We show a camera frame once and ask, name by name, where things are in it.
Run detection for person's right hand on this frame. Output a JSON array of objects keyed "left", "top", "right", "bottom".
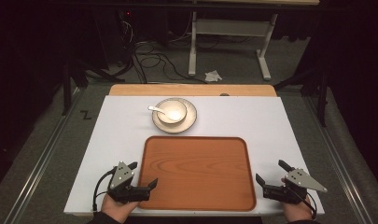
[{"left": 280, "top": 177, "right": 315, "bottom": 223}]

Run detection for light wooden table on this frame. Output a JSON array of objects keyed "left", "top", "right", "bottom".
[{"left": 108, "top": 83, "right": 278, "bottom": 98}]

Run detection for aluminium floor rail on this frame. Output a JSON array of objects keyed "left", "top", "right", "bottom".
[
  {"left": 2, "top": 88, "right": 86, "bottom": 224},
  {"left": 302, "top": 95, "right": 375, "bottom": 224}
]

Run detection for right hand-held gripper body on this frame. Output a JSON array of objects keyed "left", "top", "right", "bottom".
[{"left": 263, "top": 167, "right": 329, "bottom": 205}]

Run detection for crumpled white paper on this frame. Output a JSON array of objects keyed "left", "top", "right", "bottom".
[{"left": 203, "top": 69, "right": 224, "bottom": 83}]

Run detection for brown wooden tray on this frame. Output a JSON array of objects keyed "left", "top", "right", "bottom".
[{"left": 137, "top": 135, "right": 258, "bottom": 213}]

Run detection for black metal stand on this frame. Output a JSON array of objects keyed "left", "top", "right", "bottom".
[{"left": 272, "top": 65, "right": 330, "bottom": 128}]

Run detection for person's dark sleeve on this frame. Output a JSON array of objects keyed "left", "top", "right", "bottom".
[
  {"left": 86, "top": 211, "right": 124, "bottom": 224},
  {"left": 286, "top": 218, "right": 322, "bottom": 224}
]

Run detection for white metal desk frame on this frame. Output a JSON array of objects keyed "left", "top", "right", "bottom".
[{"left": 188, "top": 10, "right": 280, "bottom": 82}]

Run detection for white ceramic spoon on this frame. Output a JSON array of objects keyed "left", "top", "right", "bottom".
[{"left": 147, "top": 105, "right": 184, "bottom": 122}]

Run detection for person's left dark sleeve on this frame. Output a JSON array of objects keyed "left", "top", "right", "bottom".
[{"left": 86, "top": 211, "right": 124, "bottom": 224}]

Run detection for person's right dark sleeve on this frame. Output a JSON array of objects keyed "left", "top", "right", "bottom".
[{"left": 286, "top": 218, "right": 322, "bottom": 224}]

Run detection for cream bowl with dark rim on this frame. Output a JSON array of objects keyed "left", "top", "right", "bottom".
[{"left": 156, "top": 99, "right": 189, "bottom": 126}]

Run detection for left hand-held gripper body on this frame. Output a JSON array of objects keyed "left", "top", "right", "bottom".
[{"left": 106, "top": 161, "right": 151, "bottom": 205}]

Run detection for black floor cables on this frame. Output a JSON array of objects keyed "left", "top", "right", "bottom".
[{"left": 127, "top": 36, "right": 210, "bottom": 85}]

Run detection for white table cover board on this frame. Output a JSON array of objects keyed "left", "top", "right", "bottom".
[{"left": 63, "top": 94, "right": 326, "bottom": 217}]

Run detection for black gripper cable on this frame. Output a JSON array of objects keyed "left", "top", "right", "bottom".
[
  {"left": 293, "top": 186, "right": 318, "bottom": 220},
  {"left": 91, "top": 167, "right": 117, "bottom": 213}
]

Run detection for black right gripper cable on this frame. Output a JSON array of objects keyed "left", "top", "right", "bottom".
[{"left": 293, "top": 186, "right": 318, "bottom": 220}]

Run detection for cream plate with dark rim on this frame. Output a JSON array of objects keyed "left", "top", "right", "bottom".
[{"left": 150, "top": 97, "right": 199, "bottom": 135}]

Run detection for person's left hand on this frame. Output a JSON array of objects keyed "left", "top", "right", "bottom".
[{"left": 100, "top": 192, "right": 141, "bottom": 224}]

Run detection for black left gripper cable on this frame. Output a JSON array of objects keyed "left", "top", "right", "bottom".
[{"left": 91, "top": 167, "right": 117, "bottom": 213}]

